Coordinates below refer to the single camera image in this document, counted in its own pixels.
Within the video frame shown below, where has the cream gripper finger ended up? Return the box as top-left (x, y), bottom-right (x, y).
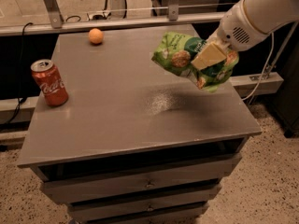
top-left (191, 42), bottom-right (226, 70)

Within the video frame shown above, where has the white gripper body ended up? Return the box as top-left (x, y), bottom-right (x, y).
top-left (207, 0), bottom-right (269, 51)

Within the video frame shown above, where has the green rice chip bag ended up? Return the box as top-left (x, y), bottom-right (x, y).
top-left (151, 32), bottom-right (239, 92)

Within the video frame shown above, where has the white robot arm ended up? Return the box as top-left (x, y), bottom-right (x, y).
top-left (191, 0), bottom-right (299, 70)

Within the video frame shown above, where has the white power strip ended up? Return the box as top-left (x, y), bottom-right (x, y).
top-left (87, 12), bottom-right (111, 21)

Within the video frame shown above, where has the grey drawer cabinet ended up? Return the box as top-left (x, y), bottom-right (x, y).
top-left (18, 27), bottom-right (260, 224)

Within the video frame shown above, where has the orange fruit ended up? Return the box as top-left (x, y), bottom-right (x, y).
top-left (89, 28), bottom-right (104, 45)

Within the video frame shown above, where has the red Coca-Cola can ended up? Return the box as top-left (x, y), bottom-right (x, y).
top-left (31, 59), bottom-right (68, 106)

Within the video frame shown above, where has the white cable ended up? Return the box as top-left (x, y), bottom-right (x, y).
top-left (241, 31), bottom-right (276, 102)

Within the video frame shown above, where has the metal railing frame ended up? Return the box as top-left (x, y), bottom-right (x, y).
top-left (1, 0), bottom-right (224, 36)

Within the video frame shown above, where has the black cable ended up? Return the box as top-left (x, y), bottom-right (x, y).
top-left (2, 21), bottom-right (34, 126)

